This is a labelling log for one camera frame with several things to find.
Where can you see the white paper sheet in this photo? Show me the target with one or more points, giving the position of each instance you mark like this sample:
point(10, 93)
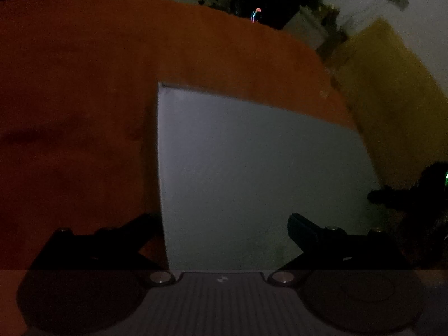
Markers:
point(252, 175)

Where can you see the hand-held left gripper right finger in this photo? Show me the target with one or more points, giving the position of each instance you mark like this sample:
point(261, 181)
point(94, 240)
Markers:
point(297, 227)

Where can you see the yellow cloth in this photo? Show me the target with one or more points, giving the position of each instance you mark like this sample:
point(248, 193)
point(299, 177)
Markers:
point(395, 98)

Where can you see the device with coloured lights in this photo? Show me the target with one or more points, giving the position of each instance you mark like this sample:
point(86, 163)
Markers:
point(257, 14)

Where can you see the white cabinet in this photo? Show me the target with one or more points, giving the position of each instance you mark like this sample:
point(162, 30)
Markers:
point(308, 28)

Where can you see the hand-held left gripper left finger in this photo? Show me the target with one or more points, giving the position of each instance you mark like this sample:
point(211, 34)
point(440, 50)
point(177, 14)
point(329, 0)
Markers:
point(149, 224)

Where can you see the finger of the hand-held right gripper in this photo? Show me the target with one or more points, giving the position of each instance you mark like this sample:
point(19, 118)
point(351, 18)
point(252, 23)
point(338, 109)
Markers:
point(392, 196)

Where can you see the orange cloth-covered desktop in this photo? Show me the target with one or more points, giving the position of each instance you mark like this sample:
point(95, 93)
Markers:
point(87, 112)

